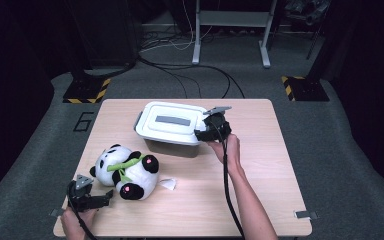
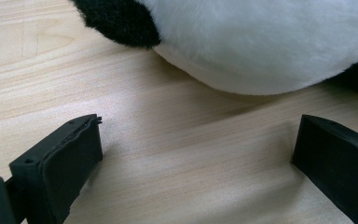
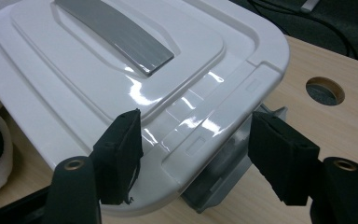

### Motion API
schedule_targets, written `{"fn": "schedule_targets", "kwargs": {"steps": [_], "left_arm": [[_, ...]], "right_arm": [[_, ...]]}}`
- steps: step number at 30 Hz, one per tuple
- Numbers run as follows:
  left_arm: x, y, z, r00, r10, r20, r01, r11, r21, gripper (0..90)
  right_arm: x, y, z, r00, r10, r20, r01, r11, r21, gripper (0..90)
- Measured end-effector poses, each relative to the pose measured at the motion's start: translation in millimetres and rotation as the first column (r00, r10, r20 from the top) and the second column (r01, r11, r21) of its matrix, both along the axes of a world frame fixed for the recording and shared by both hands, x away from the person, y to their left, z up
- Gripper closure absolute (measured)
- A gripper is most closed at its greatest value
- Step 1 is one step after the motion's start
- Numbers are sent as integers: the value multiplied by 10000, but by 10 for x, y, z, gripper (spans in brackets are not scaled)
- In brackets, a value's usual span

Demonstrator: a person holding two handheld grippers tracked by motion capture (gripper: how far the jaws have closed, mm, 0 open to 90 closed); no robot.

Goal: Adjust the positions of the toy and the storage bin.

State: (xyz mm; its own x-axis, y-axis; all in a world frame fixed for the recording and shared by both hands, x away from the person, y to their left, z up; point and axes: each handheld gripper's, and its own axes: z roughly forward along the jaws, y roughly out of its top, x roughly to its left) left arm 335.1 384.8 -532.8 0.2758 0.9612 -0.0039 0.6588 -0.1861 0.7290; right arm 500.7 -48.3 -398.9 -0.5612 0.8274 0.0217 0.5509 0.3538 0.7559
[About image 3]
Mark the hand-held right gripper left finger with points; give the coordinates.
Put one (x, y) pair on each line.
(118, 155)

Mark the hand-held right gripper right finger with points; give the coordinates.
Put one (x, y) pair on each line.
(284, 158)

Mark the clear plastic storage box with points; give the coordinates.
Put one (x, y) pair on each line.
(217, 183)

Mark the white storage box lid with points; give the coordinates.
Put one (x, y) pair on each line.
(84, 77)

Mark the white metal stand frame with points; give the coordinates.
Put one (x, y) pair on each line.
(310, 4)

